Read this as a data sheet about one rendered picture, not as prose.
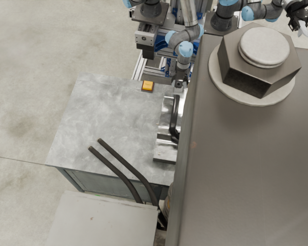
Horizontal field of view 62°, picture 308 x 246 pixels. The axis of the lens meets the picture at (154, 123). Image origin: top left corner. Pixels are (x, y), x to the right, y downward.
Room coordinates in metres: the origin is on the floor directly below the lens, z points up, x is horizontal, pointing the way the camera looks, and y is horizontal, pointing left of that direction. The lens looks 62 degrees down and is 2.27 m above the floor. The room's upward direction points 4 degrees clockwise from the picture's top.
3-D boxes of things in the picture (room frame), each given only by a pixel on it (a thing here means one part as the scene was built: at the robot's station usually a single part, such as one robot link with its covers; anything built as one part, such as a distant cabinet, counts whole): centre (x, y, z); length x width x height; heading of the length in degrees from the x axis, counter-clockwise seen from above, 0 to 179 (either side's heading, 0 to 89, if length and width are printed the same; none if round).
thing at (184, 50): (1.00, -0.14, 1.21); 0.09 x 0.08 x 0.11; 36
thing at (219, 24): (1.45, -0.41, 1.09); 0.15 x 0.15 x 0.10
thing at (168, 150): (0.75, -0.16, 0.87); 0.50 x 0.26 x 0.14; 174
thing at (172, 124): (0.76, -0.18, 0.92); 0.35 x 0.16 x 0.09; 174
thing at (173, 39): (1.09, -0.10, 1.21); 0.11 x 0.11 x 0.08; 36
